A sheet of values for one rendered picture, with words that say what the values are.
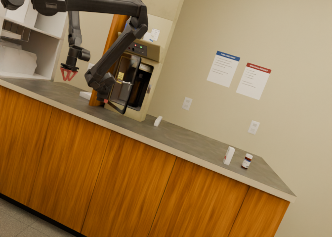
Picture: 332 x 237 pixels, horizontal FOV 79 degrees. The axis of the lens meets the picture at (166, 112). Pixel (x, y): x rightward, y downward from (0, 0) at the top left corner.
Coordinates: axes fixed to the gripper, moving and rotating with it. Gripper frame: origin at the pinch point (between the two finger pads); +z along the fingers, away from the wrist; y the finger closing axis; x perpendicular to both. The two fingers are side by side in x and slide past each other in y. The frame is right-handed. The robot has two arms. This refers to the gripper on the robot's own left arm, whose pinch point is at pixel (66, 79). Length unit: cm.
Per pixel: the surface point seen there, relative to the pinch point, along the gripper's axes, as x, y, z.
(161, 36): -43, 30, -48
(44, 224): -5, 8, 111
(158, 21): -38, 30, -57
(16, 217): 15, 4, 110
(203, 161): -96, -4, 19
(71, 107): -6.2, 2.0, 16.8
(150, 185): -71, 1, 47
